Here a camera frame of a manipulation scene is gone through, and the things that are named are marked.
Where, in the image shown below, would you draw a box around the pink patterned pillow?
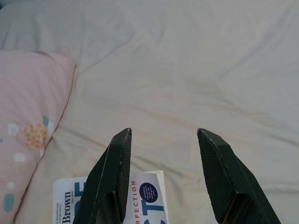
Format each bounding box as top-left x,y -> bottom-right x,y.
0,48 -> 77,224

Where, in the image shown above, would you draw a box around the white book blue letters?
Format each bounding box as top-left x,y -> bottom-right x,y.
53,170 -> 169,224

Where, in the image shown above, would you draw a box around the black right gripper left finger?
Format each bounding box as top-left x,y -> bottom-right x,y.
72,127 -> 133,224

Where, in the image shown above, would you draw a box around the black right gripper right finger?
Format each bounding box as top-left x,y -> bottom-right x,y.
197,127 -> 282,224

